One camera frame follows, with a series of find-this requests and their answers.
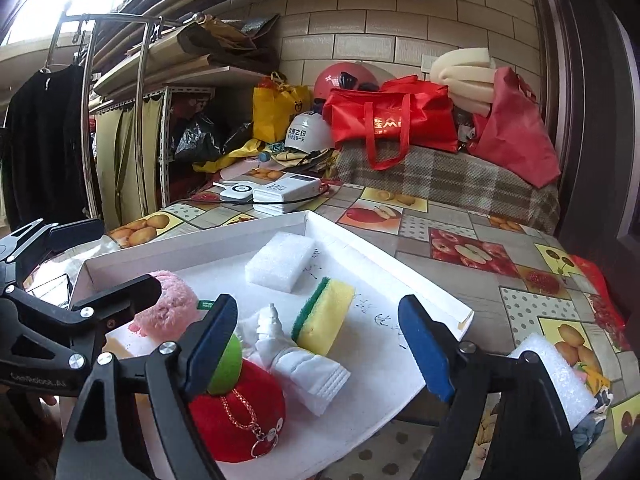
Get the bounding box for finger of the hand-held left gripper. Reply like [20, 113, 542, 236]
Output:
[0, 275, 162, 348]
[0, 218, 104, 286]

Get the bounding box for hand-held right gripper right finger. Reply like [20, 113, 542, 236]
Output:
[397, 294, 582, 480]

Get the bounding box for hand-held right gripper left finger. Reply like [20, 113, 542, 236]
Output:
[54, 294, 239, 480]

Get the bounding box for pink plush toy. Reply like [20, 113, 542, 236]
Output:
[129, 270, 198, 338]

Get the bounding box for white tray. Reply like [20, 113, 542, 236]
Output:
[70, 210, 475, 480]

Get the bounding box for red plush apple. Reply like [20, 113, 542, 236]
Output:
[189, 332, 287, 463]

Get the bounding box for yellow green sponge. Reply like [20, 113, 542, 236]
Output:
[291, 276, 357, 358]

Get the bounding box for small white foam block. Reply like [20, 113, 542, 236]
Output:
[245, 232, 317, 292]

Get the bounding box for large white foam block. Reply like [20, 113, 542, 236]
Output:
[507, 332, 598, 433]

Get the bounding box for white dark-spotted cloth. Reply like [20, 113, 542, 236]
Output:
[570, 407, 613, 461]

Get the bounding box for clear plastic bag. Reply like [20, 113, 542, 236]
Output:
[50, 235, 121, 281]

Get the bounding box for fruit print tablecloth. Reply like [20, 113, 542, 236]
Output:
[105, 180, 640, 480]

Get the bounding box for black hanging garment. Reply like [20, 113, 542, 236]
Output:
[2, 62, 91, 233]

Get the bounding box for olive curtain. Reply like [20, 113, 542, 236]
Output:
[95, 92, 166, 231]

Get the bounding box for white metal shelf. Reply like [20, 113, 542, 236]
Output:
[90, 67, 281, 221]

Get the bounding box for metal clothes rack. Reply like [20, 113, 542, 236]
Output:
[42, 11, 206, 221]

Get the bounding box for white power bank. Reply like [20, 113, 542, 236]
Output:
[251, 172, 321, 215]

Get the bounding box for black garbage bag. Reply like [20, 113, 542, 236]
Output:
[172, 112, 253, 163]

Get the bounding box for yellow raincoat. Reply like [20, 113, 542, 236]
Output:
[192, 137, 341, 173]

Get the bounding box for plaid blanket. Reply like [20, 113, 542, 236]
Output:
[332, 140, 561, 235]

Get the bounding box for red plastic bag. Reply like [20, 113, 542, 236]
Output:
[570, 255, 631, 351]

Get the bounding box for white helmet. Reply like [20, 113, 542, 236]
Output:
[284, 110, 335, 153]

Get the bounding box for yellow bag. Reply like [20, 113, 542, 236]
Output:
[251, 72, 313, 143]

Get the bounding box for red tote bag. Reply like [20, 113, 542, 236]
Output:
[322, 75, 461, 171]

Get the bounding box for plain red bag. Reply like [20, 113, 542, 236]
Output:
[467, 66, 562, 188]

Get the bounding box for brown paper bags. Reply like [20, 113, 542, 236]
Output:
[92, 12, 281, 96]

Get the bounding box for cream foam pieces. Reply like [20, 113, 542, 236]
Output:
[429, 46, 501, 118]

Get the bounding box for red helmet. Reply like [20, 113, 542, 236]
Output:
[312, 61, 386, 103]

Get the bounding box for white wireless charger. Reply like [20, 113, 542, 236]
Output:
[212, 180, 257, 204]

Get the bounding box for thin black cable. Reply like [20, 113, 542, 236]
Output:
[165, 182, 332, 217]

